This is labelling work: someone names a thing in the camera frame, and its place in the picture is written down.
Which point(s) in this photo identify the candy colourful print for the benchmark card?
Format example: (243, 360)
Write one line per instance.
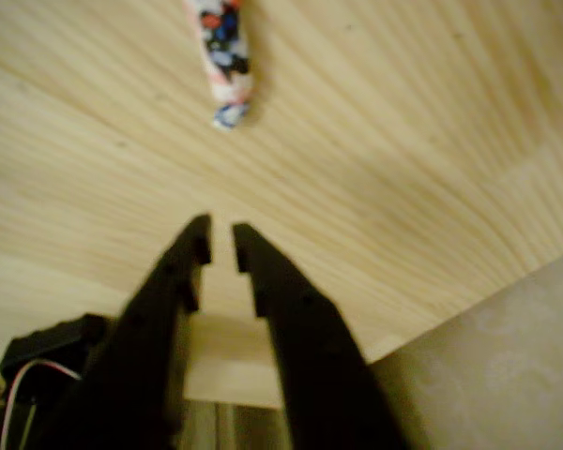
(225, 56)

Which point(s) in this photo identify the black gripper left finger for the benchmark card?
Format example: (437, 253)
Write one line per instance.
(136, 356)

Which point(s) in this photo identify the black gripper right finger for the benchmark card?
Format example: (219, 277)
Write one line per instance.
(319, 365)

